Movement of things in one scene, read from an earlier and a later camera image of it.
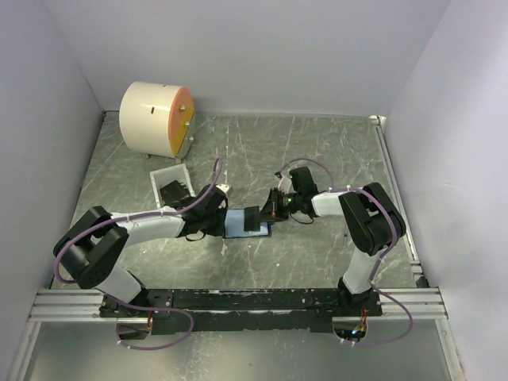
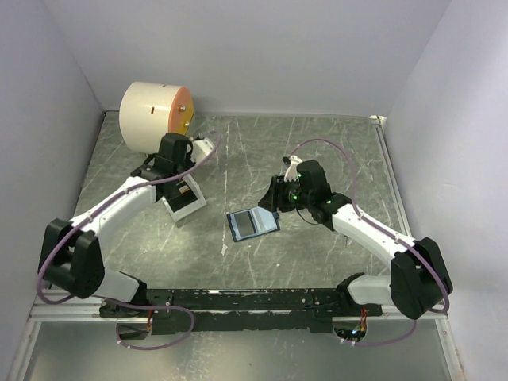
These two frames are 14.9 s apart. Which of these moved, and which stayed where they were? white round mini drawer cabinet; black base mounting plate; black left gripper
Moved: black left gripper
Stayed: black base mounting plate; white round mini drawer cabinet
